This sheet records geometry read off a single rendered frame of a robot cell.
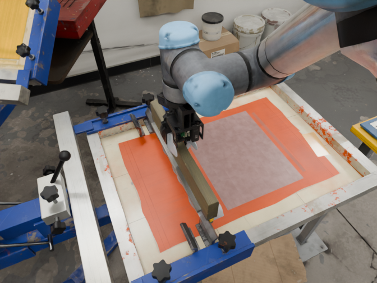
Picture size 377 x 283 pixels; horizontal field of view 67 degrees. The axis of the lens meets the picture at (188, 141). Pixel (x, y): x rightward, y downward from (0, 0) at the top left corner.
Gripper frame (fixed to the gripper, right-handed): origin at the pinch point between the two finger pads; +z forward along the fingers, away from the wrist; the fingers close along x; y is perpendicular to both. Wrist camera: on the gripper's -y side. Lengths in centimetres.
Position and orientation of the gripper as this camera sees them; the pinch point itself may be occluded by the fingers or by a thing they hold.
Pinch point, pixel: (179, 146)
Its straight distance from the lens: 79.5
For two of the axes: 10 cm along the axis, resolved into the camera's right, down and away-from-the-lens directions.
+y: 4.1, 6.8, -6.1
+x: 9.1, -3.1, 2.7
